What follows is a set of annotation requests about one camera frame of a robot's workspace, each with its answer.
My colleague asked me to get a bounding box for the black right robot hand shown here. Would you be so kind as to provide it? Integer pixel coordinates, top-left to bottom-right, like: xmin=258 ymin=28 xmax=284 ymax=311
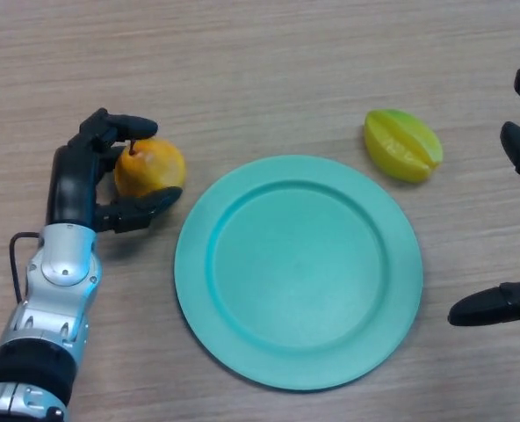
xmin=447 ymin=68 xmax=520 ymax=327

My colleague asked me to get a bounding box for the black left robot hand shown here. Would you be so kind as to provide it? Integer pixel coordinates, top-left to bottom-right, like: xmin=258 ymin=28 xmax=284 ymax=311
xmin=47 ymin=108 xmax=184 ymax=234

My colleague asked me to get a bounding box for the yellow orange pear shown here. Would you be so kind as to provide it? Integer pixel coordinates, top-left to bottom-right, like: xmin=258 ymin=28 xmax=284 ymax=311
xmin=112 ymin=137 xmax=186 ymax=200

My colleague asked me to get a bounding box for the green round plate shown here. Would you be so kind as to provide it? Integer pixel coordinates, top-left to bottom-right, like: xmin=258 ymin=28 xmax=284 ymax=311
xmin=174 ymin=154 xmax=423 ymax=392

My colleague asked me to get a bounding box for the yellow green starfruit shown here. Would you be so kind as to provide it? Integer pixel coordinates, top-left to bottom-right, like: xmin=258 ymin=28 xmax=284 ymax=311
xmin=363 ymin=108 xmax=444 ymax=184

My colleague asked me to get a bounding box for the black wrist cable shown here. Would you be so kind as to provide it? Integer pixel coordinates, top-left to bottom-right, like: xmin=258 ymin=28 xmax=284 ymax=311
xmin=8 ymin=231 xmax=46 ymax=304

